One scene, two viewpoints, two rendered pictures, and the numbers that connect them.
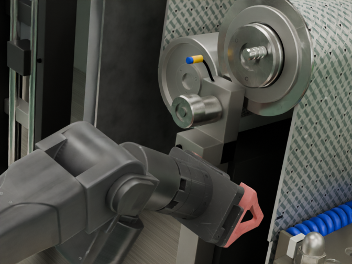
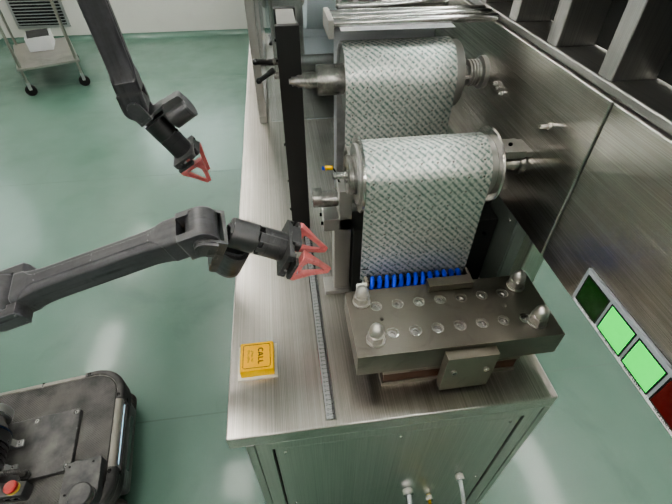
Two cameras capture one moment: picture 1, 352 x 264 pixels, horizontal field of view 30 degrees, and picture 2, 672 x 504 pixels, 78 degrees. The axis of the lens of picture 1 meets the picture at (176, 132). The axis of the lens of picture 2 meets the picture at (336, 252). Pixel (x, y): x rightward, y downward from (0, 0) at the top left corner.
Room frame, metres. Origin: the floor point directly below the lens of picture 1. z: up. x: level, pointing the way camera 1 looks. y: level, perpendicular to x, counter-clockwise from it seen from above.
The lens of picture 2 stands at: (0.18, -0.46, 1.68)
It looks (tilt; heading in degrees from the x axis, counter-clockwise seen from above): 43 degrees down; 37
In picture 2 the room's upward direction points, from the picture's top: straight up
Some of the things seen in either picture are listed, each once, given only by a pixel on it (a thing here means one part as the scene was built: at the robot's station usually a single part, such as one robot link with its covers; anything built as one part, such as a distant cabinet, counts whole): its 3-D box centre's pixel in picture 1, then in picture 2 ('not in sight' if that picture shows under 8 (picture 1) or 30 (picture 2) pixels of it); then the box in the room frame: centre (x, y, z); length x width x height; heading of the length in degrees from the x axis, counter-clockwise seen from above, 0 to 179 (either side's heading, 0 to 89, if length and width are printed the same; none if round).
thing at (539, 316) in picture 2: not in sight; (540, 314); (0.82, -0.48, 1.05); 0.04 x 0.04 x 0.04
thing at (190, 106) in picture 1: (187, 110); (316, 197); (0.73, -0.01, 1.18); 0.04 x 0.02 x 0.04; 44
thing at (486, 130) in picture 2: not in sight; (485, 164); (0.93, -0.27, 1.25); 0.15 x 0.01 x 0.15; 44
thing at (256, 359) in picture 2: not in sight; (257, 358); (0.48, -0.04, 0.91); 0.07 x 0.07 x 0.02; 44
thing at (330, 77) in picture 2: not in sight; (330, 79); (0.92, 0.10, 1.33); 0.06 x 0.06 x 0.06; 44
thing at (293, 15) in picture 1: (262, 54); (357, 174); (0.75, -0.09, 1.25); 0.15 x 0.01 x 0.15; 44
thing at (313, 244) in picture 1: (312, 249); (361, 294); (0.66, -0.18, 1.05); 0.04 x 0.04 x 0.04
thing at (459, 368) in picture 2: not in sight; (466, 369); (0.68, -0.41, 0.96); 0.10 x 0.03 x 0.11; 134
